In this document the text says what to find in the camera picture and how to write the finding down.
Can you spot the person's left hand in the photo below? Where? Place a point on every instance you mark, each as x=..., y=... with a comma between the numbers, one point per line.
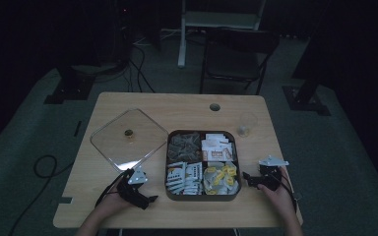
x=113, y=201

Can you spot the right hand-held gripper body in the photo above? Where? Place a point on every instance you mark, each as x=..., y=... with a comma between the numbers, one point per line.
x=270, y=178

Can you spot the person's right hand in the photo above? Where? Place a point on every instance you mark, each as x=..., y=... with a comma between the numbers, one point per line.
x=280, y=200

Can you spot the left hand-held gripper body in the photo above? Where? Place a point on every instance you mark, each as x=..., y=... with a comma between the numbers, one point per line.
x=129, y=191

